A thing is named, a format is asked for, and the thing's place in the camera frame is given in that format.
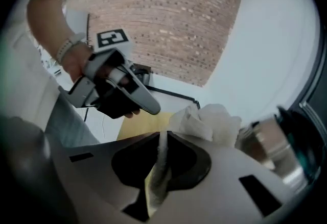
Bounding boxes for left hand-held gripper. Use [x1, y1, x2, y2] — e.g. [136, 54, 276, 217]
[58, 29, 161, 119]

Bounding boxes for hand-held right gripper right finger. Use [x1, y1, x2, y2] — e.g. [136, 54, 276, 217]
[153, 131, 307, 224]

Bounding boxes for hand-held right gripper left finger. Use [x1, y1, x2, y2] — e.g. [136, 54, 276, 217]
[55, 131, 161, 224]

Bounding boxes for steel kettle with black lid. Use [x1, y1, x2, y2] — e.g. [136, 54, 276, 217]
[237, 107, 323, 193]

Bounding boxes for white cloth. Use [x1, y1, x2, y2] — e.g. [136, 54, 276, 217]
[145, 103, 242, 218]

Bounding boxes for person's left forearm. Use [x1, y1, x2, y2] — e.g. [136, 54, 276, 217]
[27, 0, 85, 65]

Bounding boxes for person's left hand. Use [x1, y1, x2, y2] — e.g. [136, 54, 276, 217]
[62, 51, 130, 86]

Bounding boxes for grey-green shorts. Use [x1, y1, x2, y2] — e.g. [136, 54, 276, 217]
[44, 95, 100, 147]

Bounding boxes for white wrist strap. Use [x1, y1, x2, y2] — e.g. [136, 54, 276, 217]
[55, 32, 86, 65]

